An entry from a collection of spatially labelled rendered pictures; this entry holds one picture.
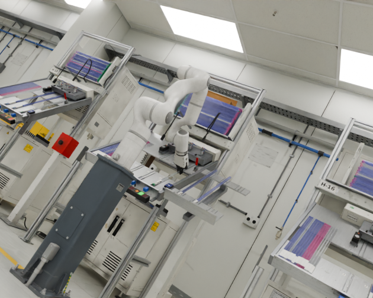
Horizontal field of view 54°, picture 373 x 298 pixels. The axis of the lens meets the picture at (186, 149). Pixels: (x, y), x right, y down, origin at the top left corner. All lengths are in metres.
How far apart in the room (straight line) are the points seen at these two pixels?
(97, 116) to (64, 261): 2.10
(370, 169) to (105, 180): 1.69
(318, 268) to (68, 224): 1.29
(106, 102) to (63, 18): 3.77
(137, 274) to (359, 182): 1.57
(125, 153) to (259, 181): 2.55
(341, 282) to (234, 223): 2.25
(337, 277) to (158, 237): 1.15
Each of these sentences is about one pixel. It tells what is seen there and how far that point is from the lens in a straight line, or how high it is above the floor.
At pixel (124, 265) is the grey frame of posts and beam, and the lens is 2.32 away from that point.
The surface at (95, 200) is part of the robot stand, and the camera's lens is 1.90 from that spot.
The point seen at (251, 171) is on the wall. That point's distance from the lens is 4.33.
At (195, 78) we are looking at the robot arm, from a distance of 2.20.
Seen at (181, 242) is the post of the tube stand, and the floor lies 0.53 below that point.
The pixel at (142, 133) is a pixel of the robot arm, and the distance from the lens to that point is 1.97.
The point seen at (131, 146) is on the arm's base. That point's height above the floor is 0.82.
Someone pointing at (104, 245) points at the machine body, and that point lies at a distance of 2.77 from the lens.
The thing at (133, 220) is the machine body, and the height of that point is 0.49.
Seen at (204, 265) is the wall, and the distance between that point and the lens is 4.18.
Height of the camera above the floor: 0.54
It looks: 12 degrees up
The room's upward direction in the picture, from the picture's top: 32 degrees clockwise
